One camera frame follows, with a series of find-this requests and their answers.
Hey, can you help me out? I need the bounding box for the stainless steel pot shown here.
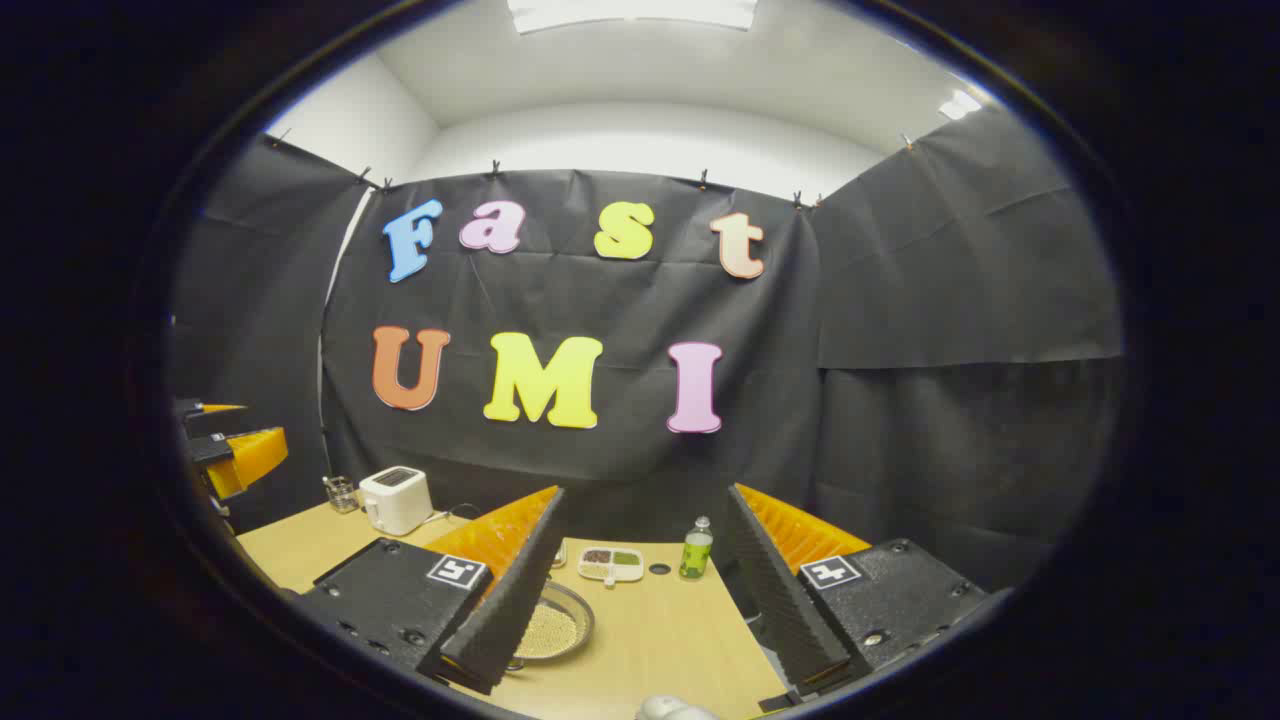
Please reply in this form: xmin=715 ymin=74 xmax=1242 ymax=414
xmin=505 ymin=580 xmax=596 ymax=671

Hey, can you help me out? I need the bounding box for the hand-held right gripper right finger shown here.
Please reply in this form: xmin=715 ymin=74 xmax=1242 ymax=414
xmin=725 ymin=483 xmax=991 ymax=701

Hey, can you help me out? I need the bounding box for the white toaster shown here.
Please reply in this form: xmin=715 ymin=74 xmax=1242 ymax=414
xmin=358 ymin=466 xmax=435 ymax=537

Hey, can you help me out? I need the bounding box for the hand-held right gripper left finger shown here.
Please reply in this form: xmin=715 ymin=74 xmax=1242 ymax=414
xmin=298 ymin=486 xmax=568 ymax=696

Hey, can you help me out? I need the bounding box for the pile of soybeans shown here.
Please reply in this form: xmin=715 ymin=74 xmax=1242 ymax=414
xmin=515 ymin=600 xmax=581 ymax=659

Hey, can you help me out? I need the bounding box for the white divided plate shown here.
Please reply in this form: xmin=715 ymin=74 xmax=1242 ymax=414
xmin=577 ymin=546 xmax=645 ymax=585

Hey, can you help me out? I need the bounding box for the green tea bottle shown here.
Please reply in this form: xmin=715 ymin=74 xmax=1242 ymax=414
xmin=679 ymin=516 xmax=715 ymax=581

